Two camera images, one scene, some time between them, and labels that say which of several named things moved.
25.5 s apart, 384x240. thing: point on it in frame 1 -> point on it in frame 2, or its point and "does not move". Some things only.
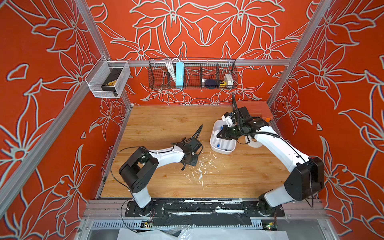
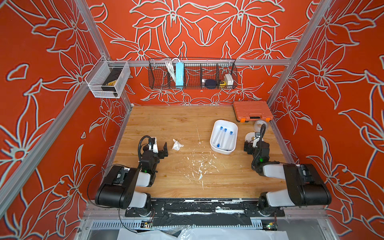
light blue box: (179, 75) does not move
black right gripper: (224, 131) -> (250, 146)
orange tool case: (257, 109) does not move
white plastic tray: (220, 145) does not move
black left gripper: (194, 162) -> (160, 155)
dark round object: (210, 83) does not move
